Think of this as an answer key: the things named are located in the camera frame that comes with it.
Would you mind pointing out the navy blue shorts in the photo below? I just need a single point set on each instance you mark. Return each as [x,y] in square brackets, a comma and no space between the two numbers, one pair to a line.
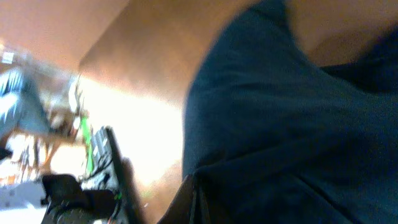
[269,137]

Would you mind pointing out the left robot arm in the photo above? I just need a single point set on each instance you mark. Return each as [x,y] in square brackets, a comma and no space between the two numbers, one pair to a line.
[105,196]

